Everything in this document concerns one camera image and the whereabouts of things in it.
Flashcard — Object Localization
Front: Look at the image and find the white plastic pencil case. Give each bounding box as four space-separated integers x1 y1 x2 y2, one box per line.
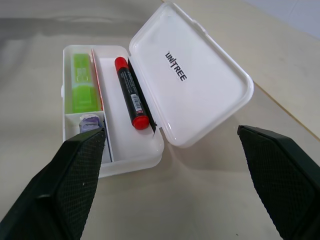
60 0 255 179

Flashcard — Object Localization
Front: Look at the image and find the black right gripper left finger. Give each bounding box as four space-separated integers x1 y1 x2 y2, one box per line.
0 127 106 240

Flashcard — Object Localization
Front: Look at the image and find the green marker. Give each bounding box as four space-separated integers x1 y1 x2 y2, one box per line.
70 52 100 114

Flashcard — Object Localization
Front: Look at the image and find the red and black marker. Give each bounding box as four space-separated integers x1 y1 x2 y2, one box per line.
114 56 149 132

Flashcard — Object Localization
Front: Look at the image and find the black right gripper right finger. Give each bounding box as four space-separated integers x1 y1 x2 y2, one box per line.
236 125 320 240

